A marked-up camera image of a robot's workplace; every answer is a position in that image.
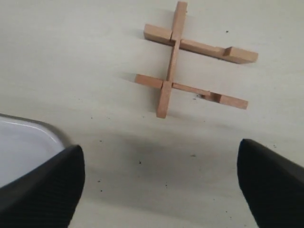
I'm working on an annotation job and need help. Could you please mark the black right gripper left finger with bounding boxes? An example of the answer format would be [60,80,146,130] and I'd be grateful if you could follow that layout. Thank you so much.
[0,145,85,228]

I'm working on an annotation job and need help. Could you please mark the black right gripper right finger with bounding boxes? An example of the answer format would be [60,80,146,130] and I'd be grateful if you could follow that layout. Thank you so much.
[237,139,304,228]

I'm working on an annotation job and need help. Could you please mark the wooden notched piece three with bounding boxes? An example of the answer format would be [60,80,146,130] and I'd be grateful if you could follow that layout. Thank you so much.
[143,24,258,64]

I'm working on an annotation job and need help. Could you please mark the wooden notched piece four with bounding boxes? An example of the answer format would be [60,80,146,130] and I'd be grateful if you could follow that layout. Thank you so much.
[135,74,248,110]

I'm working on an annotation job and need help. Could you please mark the wooden notched piece two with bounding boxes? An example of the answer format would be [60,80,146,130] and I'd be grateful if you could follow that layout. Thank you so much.
[156,1,188,118]

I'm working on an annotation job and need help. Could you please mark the white plastic tray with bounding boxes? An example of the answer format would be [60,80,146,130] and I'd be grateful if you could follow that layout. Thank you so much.
[0,114,71,187]

